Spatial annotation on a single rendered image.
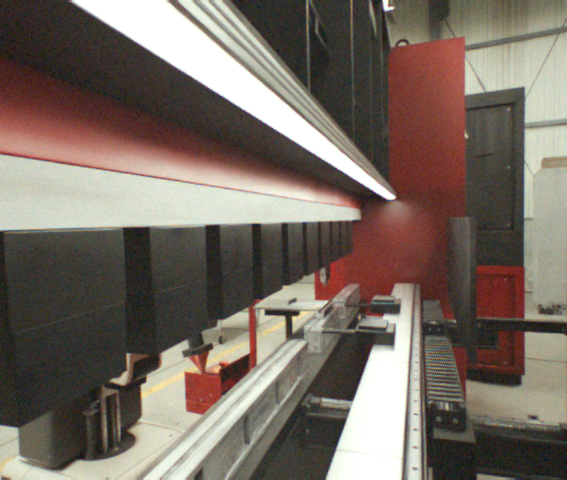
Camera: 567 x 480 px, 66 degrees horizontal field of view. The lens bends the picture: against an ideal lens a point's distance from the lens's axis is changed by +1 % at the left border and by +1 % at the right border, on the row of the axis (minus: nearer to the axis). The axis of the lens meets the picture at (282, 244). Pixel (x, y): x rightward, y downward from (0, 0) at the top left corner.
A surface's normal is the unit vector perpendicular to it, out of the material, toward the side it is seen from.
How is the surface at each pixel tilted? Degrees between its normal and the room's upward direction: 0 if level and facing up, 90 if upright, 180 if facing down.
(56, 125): 90
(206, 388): 90
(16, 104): 90
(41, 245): 90
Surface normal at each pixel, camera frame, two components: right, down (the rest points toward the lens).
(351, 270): -0.29, 0.06
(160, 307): 0.96, -0.01
